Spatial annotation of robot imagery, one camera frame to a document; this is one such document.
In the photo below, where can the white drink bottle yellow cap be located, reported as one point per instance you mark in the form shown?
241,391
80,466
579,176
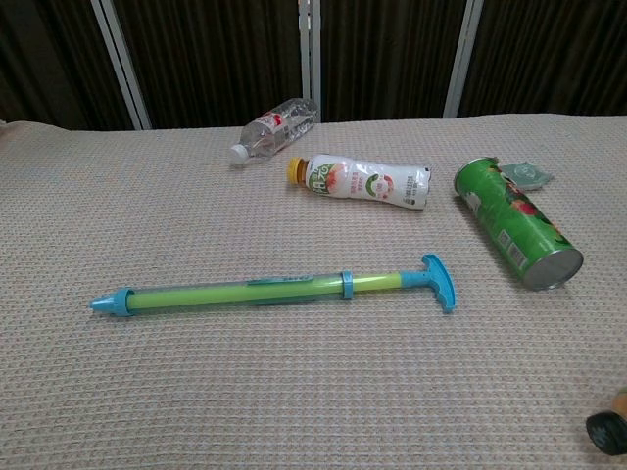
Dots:
362,183

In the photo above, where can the clear plastic water bottle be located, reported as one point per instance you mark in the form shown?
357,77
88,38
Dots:
281,127

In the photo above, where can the beige woven tablecloth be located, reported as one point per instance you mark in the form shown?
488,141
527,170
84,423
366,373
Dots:
245,391

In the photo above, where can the dark brown screen panel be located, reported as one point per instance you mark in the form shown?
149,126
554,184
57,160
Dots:
210,59
44,59
553,54
387,59

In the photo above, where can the green chips can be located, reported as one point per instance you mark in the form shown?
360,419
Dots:
514,215

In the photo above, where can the grey-green foil lid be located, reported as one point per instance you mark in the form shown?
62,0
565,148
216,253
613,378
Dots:
526,175

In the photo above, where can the black orange round object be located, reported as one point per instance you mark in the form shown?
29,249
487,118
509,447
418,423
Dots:
607,431

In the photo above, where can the white screen frame post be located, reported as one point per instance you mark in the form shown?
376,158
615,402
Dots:
461,59
309,54
122,63

